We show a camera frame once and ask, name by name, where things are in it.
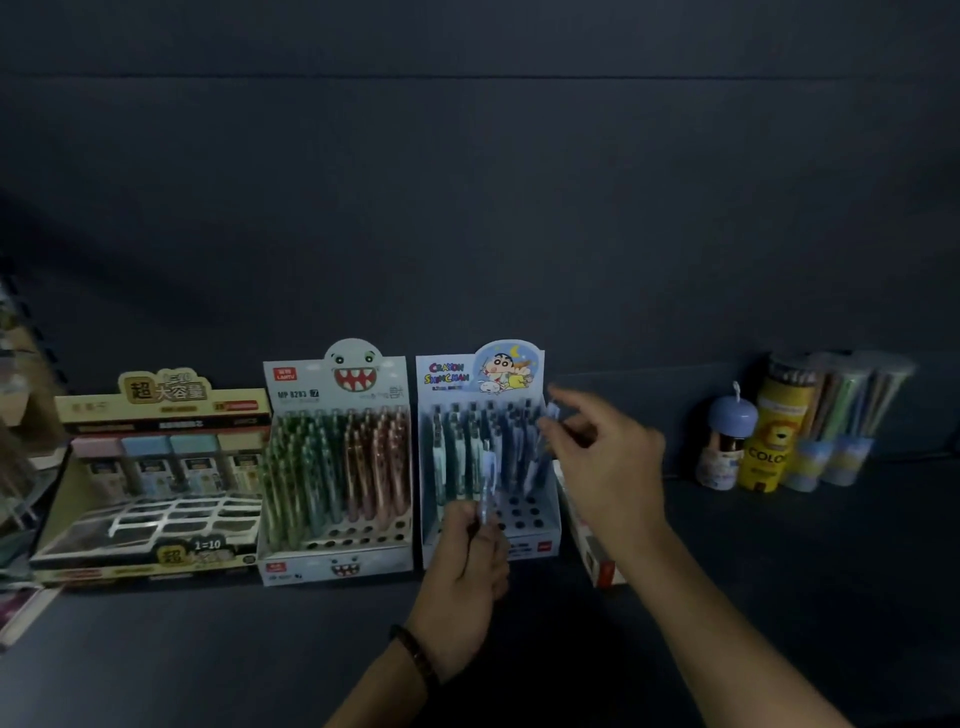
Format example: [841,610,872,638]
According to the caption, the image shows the clear pencil tube blue base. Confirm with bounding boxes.
[820,351,918,489]
[783,352,873,494]

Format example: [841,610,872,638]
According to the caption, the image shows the white and red carton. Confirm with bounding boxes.
[552,459,628,589]

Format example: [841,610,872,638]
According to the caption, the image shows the person's left forearm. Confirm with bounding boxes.
[325,637,445,728]

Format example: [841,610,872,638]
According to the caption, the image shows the rows of blue-green clip pens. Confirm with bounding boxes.
[426,399,555,520]

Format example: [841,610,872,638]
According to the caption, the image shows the person's right forearm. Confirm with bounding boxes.
[621,523,853,728]

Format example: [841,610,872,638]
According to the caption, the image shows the blue lidded small box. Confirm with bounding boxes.
[170,433,224,496]
[120,435,176,499]

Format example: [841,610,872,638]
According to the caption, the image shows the pink lidded small box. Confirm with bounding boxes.
[70,436,126,505]

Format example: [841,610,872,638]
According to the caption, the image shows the white monster pen display box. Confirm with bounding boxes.
[256,338,416,587]

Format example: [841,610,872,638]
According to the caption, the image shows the person's left hand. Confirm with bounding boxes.
[405,499,513,684]

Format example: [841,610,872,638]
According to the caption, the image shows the dark beaded bracelet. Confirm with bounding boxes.
[387,624,444,696]

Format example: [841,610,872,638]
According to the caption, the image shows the yellow and black display box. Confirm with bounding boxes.
[29,367,273,588]

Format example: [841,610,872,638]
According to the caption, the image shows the person's right hand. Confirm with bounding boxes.
[536,386,669,577]

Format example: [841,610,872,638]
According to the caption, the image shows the cartoon print pen display box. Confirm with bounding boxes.
[414,339,563,571]

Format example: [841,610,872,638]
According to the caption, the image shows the small bottle with blue cap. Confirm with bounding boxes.
[694,381,762,493]

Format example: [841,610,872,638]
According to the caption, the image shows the rows of green and pink pens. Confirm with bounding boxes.
[263,407,413,554]

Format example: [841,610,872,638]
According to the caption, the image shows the yellow lion pencil tube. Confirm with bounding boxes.
[736,352,820,495]

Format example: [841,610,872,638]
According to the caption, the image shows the bundle of pale pens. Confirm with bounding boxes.
[465,441,502,543]

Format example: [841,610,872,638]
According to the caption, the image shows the cluttered side shelf goods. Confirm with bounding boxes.
[0,273,70,586]

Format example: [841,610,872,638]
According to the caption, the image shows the yellow lidded small box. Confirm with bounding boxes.
[217,430,269,496]

